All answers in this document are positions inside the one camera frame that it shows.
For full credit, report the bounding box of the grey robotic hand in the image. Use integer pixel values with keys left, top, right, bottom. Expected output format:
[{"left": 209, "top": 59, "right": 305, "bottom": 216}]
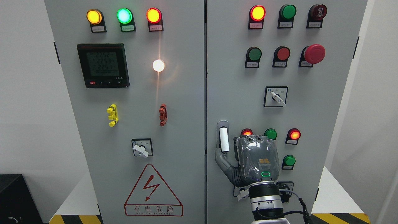
[{"left": 215, "top": 135, "right": 280, "bottom": 188}]

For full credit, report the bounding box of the silver door handle lock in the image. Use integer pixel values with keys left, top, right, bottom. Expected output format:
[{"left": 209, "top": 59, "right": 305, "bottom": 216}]
[{"left": 216, "top": 120, "right": 230, "bottom": 153}]

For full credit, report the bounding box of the grey cabinet right door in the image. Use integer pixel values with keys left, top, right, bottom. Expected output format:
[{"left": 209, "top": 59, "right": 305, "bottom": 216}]
[{"left": 207, "top": 0, "right": 367, "bottom": 224}]

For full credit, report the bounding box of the grey cabinet door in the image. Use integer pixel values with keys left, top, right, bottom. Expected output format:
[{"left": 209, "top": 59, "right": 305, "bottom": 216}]
[
  {"left": 207, "top": 0, "right": 367, "bottom": 224},
  {"left": 44, "top": 0, "right": 205, "bottom": 224}
]

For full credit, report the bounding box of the grey cabinet left door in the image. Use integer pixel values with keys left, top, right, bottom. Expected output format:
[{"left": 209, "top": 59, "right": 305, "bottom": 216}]
[{"left": 44, "top": 0, "right": 205, "bottom": 224}]

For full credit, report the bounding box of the red-orange indicator lamp left door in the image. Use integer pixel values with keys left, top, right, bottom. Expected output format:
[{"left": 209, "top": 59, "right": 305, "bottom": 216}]
[{"left": 146, "top": 7, "right": 164, "bottom": 32}]

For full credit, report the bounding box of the green lamp middle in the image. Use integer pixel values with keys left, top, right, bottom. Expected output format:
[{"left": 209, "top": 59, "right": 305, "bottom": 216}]
[{"left": 264, "top": 128, "right": 277, "bottom": 140}]

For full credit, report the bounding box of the lit red lamp middle left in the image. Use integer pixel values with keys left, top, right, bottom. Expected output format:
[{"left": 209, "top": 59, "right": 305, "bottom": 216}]
[{"left": 241, "top": 128, "right": 253, "bottom": 136}]

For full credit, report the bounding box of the lit red lamp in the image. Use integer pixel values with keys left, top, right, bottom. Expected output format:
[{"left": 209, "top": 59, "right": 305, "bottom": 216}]
[
  {"left": 241, "top": 128, "right": 253, "bottom": 136},
  {"left": 285, "top": 128, "right": 301, "bottom": 145},
  {"left": 248, "top": 5, "right": 266, "bottom": 30}
]

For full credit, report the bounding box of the green push button lower right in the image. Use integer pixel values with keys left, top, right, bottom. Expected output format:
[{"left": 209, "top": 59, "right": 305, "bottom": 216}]
[{"left": 281, "top": 155, "right": 296, "bottom": 170}]

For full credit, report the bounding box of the green push button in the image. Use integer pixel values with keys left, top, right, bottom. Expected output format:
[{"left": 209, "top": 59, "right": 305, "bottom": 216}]
[
  {"left": 245, "top": 47, "right": 262, "bottom": 68},
  {"left": 281, "top": 155, "right": 296, "bottom": 170}
]

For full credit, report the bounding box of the lit red lamp middle right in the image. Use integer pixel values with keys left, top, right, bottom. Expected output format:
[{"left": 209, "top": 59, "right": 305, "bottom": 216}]
[{"left": 285, "top": 128, "right": 301, "bottom": 145}]

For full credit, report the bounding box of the white cabinet base platform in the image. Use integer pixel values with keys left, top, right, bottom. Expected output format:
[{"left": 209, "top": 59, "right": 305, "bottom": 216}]
[{"left": 50, "top": 167, "right": 370, "bottom": 224}]

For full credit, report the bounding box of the green push button upper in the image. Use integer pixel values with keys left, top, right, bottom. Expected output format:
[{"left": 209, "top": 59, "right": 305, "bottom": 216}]
[{"left": 245, "top": 47, "right": 262, "bottom": 68}]

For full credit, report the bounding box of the red terminal connector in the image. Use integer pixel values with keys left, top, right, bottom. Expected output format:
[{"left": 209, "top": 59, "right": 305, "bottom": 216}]
[{"left": 159, "top": 104, "right": 168, "bottom": 127}]

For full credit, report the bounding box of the red push button upper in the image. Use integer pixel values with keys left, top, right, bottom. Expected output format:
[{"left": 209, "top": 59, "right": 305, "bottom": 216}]
[{"left": 272, "top": 46, "right": 290, "bottom": 68}]

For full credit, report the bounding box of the red triangle warning sticker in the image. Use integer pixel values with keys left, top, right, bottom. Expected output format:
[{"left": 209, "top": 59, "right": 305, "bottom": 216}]
[{"left": 124, "top": 164, "right": 183, "bottom": 217}]

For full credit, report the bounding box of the red emergency stop button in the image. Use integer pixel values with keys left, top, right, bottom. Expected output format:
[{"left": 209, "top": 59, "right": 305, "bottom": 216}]
[{"left": 298, "top": 44, "right": 326, "bottom": 68}]

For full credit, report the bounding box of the white lit indicator lamp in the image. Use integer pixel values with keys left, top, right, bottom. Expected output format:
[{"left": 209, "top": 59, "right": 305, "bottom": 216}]
[{"left": 152, "top": 59, "right": 165, "bottom": 72}]

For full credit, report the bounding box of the lit red lamp right top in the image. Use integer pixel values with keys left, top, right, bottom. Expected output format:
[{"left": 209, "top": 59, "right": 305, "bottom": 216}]
[{"left": 248, "top": 5, "right": 266, "bottom": 30}]

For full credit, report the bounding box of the green lamp right top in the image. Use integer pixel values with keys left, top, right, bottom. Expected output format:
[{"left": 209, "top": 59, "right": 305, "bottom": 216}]
[{"left": 278, "top": 4, "right": 297, "bottom": 29}]

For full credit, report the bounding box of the yellow terminal connector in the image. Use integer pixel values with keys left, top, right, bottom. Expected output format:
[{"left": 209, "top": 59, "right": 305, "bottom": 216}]
[{"left": 107, "top": 104, "right": 118, "bottom": 127}]

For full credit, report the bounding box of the dark red buzzer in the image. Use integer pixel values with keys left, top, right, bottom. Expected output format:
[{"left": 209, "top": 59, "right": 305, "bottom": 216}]
[{"left": 307, "top": 4, "right": 327, "bottom": 29}]

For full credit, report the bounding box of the black digital power meter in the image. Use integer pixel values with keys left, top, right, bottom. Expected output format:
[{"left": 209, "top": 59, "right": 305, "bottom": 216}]
[{"left": 77, "top": 43, "right": 129, "bottom": 88}]

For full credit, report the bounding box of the green lit indicator lamp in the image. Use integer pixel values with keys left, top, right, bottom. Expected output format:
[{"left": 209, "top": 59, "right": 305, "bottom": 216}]
[{"left": 117, "top": 8, "right": 136, "bottom": 32}]

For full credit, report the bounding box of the yellow indicator lamp top left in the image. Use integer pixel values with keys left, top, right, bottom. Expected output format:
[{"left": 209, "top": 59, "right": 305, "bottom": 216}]
[{"left": 86, "top": 9, "right": 107, "bottom": 33}]

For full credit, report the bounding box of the black box bottom left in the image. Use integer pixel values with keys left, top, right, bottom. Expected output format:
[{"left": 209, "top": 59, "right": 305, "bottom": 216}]
[{"left": 0, "top": 174, "right": 43, "bottom": 224}]

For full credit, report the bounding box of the white lever selector switch bottom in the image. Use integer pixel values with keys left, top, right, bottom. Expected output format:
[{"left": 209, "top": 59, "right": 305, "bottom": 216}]
[{"left": 233, "top": 185, "right": 250, "bottom": 201}]

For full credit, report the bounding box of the black knob selector switch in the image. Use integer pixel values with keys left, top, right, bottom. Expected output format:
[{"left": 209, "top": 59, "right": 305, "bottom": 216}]
[{"left": 276, "top": 181, "right": 294, "bottom": 203}]

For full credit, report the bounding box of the right door upper selector switch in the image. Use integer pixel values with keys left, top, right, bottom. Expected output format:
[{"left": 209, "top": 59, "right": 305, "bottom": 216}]
[{"left": 263, "top": 86, "right": 288, "bottom": 107}]

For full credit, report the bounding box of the door selector switch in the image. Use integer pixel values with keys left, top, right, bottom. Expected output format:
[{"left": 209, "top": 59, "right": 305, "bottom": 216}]
[
  {"left": 263, "top": 86, "right": 288, "bottom": 107},
  {"left": 131, "top": 138, "right": 153, "bottom": 158}
]

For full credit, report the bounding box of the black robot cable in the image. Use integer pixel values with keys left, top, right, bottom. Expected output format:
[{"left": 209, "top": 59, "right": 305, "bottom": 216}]
[{"left": 278, "top": 189, "right": 314, "bottom": 224}]

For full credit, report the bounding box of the left door selector switch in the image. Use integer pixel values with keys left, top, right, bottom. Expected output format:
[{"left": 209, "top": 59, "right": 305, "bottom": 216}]
[{"left": 131, "top": 138, "right": 153, "bottom": 158}]

